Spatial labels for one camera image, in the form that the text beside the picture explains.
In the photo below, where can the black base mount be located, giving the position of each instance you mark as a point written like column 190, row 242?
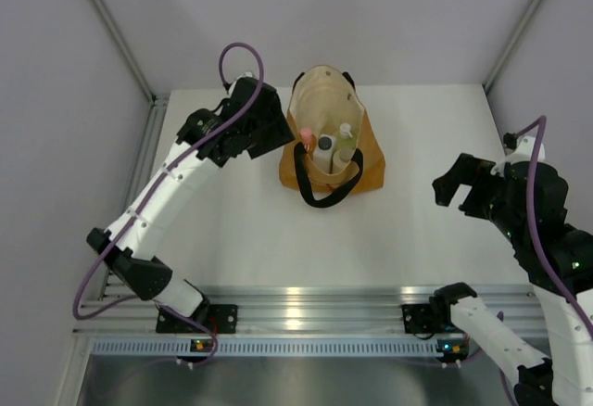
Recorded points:
column 219, row 319
column 419, row 319

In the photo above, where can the orange bottle pink cap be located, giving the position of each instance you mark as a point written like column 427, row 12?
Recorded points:
column 308, row 139

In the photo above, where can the beige cylindrical bottle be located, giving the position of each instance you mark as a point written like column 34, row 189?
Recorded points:
column 341, row 158

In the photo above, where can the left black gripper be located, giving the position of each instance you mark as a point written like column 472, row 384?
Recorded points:
column 281, row 133

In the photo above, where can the tan canvas tote bag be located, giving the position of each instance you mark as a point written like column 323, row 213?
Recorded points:
column 322, row 99

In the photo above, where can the aluminium rail beam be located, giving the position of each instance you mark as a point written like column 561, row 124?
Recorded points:
column 360, row 311

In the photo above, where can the white bottle black cap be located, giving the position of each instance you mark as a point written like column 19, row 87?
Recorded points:
column 323, row 153

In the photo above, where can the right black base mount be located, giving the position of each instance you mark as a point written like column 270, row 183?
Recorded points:
column 419, row 319

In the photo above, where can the aluminium frame post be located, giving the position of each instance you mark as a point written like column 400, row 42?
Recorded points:
column 512, row 43
column 112, row 29

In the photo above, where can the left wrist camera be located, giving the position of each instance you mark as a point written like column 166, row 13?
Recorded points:
column 247, row 74

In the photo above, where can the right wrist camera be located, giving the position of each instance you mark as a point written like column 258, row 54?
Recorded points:
column 518, row 149

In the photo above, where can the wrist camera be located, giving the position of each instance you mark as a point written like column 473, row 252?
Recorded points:
column 518, row 149
column 247, row 74

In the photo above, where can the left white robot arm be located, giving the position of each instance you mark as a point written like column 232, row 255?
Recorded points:
column 129, row 245

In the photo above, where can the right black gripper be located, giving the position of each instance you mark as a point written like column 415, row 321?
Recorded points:
column 467, row 169

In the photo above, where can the left aluminium frame post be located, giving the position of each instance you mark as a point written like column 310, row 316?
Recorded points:
column 112, row 29

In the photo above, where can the green pump bottle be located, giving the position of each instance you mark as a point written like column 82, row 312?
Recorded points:
column 345, row 137

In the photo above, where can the slotted cable duct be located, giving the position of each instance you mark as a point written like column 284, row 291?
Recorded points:
column 272, row 347

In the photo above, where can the right aluminium frame post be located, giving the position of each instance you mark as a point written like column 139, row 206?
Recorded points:
column 512, row 43

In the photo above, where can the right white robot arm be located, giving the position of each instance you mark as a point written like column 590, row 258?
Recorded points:
column 560, row 272

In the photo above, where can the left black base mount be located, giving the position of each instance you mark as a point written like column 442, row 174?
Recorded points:
column 219, row 319

